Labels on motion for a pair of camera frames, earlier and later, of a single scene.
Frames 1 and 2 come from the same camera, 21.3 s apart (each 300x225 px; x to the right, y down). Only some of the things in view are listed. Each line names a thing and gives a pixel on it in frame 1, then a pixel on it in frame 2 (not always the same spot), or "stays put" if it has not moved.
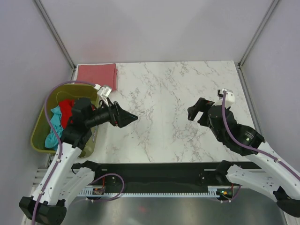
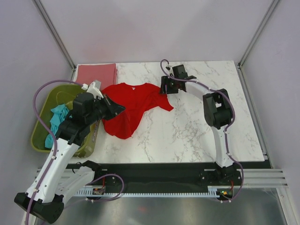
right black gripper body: (204, 105) to (171, 86)
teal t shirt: (51, 141) stays put
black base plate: (192, 177) stays put
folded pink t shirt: (102, 74) stays put
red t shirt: (66, 107) to (137, 99)
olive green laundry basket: (42, 120) stays put
